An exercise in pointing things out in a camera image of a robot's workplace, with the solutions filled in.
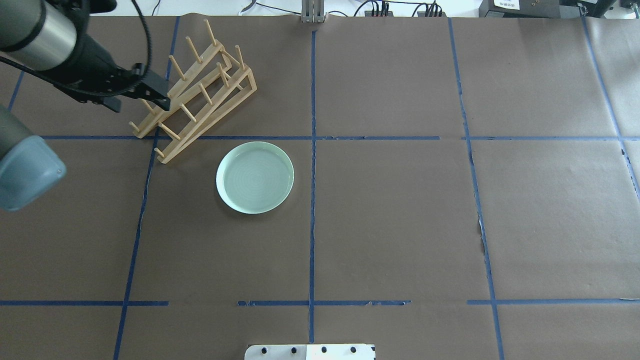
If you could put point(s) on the wooden plate rack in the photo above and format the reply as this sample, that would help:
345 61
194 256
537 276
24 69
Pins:
215 84

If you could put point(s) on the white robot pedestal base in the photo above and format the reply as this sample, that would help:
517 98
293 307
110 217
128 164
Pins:
331 351

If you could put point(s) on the aluminium frame post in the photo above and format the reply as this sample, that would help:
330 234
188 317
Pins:
313 11

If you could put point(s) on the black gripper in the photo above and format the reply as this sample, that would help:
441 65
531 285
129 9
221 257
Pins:
89 60

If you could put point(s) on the black box with label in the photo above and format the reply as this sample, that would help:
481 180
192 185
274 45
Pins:
549 9

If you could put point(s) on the mint green plate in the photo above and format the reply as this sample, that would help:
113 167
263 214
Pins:
255 177

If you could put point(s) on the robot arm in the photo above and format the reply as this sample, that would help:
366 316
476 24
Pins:
49 40

